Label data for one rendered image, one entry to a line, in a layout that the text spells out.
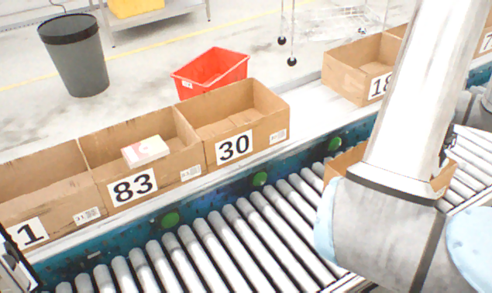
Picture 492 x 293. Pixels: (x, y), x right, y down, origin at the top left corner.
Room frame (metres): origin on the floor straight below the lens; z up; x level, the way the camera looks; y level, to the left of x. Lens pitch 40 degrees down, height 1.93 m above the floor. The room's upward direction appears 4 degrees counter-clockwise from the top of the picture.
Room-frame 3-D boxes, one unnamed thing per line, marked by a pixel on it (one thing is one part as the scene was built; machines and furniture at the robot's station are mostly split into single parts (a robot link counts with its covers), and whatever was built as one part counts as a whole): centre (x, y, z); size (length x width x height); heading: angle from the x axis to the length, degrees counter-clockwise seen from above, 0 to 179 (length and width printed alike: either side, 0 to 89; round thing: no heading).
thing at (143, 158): (1.21, 0.38, 0.92); 0.16 x 0.11 x 0.07; 119
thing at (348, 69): (1.70, -0.67, 0.96); 0.39 x 0.29 x 0.17; 118
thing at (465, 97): (0.88, -0.56, 1.30); 0.12 x 0.12 x 0.09; 54
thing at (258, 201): (0.91, -0.15, 0.72); 0.52 x 0.05 x 0.05; 28
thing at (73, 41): (3.43, 1.45, 0.32); 0.50 x 0.50 x 0.64
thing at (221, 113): (1.33, 0.03, 0.96); 0.39 x 0.29 x 0.17; 118
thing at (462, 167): (1.30, -0.90, 0.72); 0.52 x 0.05 x 0.05; 28
